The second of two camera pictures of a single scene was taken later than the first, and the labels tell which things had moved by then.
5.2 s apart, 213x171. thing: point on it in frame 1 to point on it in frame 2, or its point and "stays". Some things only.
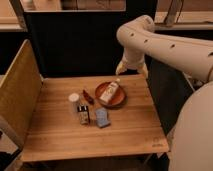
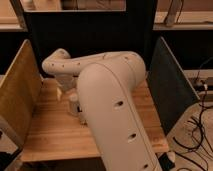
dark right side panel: [170, 88] stays
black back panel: [81, 43] stays
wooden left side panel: [19, 94] stays
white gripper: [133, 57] to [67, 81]
